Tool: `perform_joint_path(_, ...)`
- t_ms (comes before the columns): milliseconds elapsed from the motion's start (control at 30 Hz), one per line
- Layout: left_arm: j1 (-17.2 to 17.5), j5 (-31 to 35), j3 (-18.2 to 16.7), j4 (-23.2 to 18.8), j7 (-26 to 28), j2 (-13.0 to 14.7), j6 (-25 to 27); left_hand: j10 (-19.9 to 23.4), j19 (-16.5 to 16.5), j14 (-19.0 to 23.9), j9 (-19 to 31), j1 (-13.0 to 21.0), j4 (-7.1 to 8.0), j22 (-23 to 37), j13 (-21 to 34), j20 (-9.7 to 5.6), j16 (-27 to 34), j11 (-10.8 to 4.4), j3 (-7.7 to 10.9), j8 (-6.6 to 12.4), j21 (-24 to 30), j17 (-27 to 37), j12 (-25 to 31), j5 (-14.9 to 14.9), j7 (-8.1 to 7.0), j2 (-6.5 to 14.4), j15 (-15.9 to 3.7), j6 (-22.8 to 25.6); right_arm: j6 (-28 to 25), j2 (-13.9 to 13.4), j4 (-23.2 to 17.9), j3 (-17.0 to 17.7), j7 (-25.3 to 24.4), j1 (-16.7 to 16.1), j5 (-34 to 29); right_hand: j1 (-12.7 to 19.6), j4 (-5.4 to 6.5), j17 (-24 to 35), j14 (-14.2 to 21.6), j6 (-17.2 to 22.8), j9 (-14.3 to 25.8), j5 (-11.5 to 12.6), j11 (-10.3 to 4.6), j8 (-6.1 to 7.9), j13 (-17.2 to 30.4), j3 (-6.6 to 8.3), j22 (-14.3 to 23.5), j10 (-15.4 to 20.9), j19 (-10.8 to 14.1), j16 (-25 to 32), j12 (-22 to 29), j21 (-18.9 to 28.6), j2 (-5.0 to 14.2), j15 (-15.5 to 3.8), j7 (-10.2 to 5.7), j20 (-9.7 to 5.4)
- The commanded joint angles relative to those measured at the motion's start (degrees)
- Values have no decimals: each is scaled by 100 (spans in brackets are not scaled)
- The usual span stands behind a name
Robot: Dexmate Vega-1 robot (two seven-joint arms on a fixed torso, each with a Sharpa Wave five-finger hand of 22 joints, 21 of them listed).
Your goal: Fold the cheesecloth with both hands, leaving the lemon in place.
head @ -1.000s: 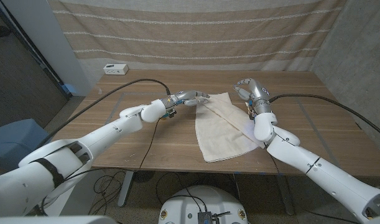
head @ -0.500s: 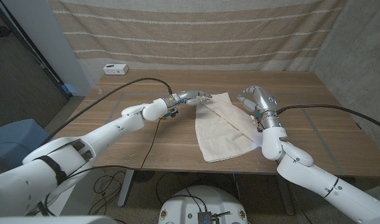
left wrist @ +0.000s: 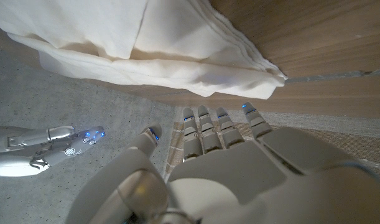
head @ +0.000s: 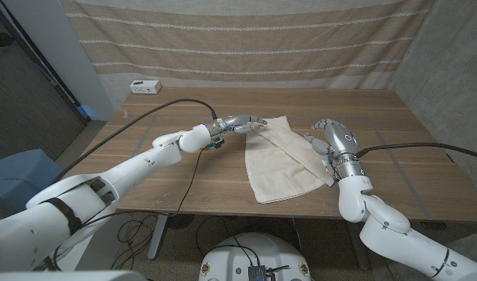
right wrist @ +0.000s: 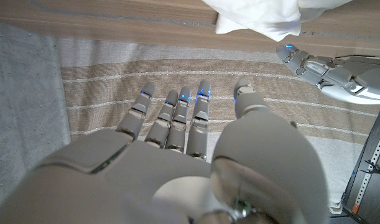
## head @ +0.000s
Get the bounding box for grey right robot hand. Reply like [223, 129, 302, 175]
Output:
[303, 119, 366, 180]

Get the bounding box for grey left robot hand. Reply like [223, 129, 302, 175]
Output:
[209, 114, 269, 137]

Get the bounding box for cream cheesecloth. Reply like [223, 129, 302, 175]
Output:
[244, 115, 336, 205]

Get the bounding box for beige striped backdrop cloth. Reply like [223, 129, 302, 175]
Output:
[60, 0, 436, 90]

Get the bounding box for white power strip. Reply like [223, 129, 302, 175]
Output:
[129, 80, 162, 95]

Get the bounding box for grey table leg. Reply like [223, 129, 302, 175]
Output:
[346, 219, 372, 271]
[147, 213, 169, 261]

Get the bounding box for grey textured side panel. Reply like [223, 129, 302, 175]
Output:
[390, 0, 477, 188]

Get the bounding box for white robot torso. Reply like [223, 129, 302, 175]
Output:
[198, 232, 312, 281]

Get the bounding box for small grey electronics box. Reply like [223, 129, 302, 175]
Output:
[247, 265, 290, 281]

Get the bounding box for blue-grey chair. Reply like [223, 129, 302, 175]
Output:
[0, 148, 66, 223]

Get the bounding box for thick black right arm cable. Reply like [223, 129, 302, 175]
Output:
[354, 142, 477, 162]

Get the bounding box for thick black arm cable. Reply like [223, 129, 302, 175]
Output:
[354, 142, 477, 162]
[56, 98, 219, 184]

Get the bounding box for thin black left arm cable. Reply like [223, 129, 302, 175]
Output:
[80, 147, 206, 229]

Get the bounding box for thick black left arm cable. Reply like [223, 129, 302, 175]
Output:
[56, 98, 219, 184]

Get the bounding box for black floor cables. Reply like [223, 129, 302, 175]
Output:
[109, 214, 158, 271]

